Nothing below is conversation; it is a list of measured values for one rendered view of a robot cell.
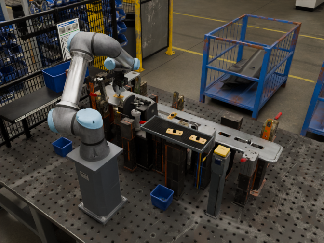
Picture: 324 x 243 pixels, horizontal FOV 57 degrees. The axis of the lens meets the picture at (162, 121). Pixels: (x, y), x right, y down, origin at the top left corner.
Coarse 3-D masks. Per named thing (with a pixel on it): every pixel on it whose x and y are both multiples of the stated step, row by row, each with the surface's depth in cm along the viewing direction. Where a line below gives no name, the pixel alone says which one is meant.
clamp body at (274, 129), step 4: (264, 124) 182; (276, 124) 182; (264, 128) 181; (272, 128) 178; (276, 128) 184; (272, 132) 179; (260, 136) 185; (272, 136) 181; (268, 140) 183; (272, 140) 187; (260, 148) 191; (268, 164) 203
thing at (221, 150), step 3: (219, 147) 148; (222, 147) 148; (225, 147) 148; (216, 150) 146; (219, 150) 146; (222, 150) 146; (225, 150) 146; (228, 150) 146; (216, 153) 145; (219, 153) 144; (222, 153) 144; (225, 153) 144; (225, 156) 143
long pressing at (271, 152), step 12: (144, 96) 223; (168, 108) 208; (192, 120) 196; (204, 120) 196; (216, 132) 185; (228, 132) 185; (240, 132) 185; (228, 144) 175; (240, 144) 175; (264, 144) 175; (276, 144) 175; (264, 156) 166; (276, 156) 167
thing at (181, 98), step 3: (180, 96) 213; (183, 96) 214; (180, 99) 211; (183, 99) 215; (177, 102) 210; (180, 102) 213; (183, 102) 217; (177, 105) 211; (180, 105) 214; (183, 105) 218; (177, 108) 213; (180, 108) 216; (183, 108) 220; (177, 117) 218
